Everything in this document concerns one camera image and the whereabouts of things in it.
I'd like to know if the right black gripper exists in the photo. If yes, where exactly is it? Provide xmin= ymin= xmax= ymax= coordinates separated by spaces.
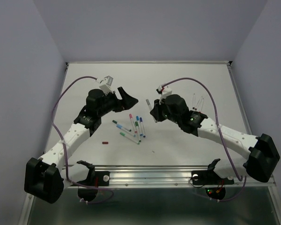
xmin=150 ymin=96 xmax=180 ymax=125

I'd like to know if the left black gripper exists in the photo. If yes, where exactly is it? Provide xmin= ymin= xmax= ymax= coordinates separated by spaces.
xmin=97 ymin=87 xmax=138 ymax=117

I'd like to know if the grey cap marker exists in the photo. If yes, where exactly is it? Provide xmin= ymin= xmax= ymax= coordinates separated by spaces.
xmin=146 ymin=99 xmax=157 ymax=123

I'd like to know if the dark red cap marker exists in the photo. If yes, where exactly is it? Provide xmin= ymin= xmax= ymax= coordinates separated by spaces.
xmin=195 ymin=96 xmax=202 ymax=111

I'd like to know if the purple cap marker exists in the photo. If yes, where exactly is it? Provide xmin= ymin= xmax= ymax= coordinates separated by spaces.
xmin=140 ymin=117 xmax=146 ymax=138

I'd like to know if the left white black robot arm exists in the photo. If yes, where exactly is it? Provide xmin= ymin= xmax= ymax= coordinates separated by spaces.
xmin=24 ymin=87 xmax=138 ymax=203

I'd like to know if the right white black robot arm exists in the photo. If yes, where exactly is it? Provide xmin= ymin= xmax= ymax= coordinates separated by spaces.
xmin=150 ymin=94 xmax=280 ymax=183

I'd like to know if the pink cap marker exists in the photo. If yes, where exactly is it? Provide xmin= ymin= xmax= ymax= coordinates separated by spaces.
xmin=129 ymin=114 xmax=137 ymax=134

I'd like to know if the dark green cap marker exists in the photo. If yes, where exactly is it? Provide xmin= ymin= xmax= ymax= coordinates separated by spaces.
xmin=112 ymin=120 xmax=131 ymax=132

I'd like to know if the light blue cap marker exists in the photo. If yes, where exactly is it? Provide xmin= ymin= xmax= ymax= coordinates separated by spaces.
xmin=116 ymin=125 xmax=136 ymax=137

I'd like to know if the teal green cap marker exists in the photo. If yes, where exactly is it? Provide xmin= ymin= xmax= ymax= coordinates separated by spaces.
xmin=120 ymin=132 xmax=140 ymax=145

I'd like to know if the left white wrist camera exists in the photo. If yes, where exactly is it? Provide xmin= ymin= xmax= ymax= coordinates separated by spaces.
xmin=96 ymin=76 xmax=113 ymax=95

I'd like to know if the aluminium right side rail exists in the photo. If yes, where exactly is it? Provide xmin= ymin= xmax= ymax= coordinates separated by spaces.
xmin=226 ymin=60 xmax=264 ymax=166

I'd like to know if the aluminium rail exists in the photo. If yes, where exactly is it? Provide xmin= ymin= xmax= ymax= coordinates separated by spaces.
xmin=28 ymin=166 xmax=277 ymax=188
xmin=226 ymin=60 xmax=264 ymax=166

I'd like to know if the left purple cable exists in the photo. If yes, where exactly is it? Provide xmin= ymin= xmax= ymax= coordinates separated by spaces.
xmin=52 ymin=76 xmax=114 ymax=204

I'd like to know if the purple cable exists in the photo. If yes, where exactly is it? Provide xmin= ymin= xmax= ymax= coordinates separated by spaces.
xmin=163 ymin=77 xmax=246 ymax=203
xmin=52 ymin=76 xmax=114 ymax=204

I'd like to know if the aluminium front rail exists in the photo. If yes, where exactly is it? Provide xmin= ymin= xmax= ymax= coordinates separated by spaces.
xmin=28 ymin=166 xmax=277 ymax=188

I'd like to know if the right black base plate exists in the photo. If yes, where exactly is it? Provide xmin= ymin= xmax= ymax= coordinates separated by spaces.
xmin=188 ymin=170 xmax=234 ymax=200

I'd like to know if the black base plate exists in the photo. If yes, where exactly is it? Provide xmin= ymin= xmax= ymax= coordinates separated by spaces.
xmin=77 ymin=171 xmax=114 ymax=204
xmin=188 ymin=170 xmax=234 ymax=200

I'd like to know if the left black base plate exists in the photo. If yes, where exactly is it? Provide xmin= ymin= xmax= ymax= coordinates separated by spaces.
xmin=77 ymin=171 xmax=114 ymax=204

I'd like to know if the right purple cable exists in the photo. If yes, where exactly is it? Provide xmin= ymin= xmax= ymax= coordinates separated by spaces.
xmin=163 ymin=77 xmax=246 ymax=203

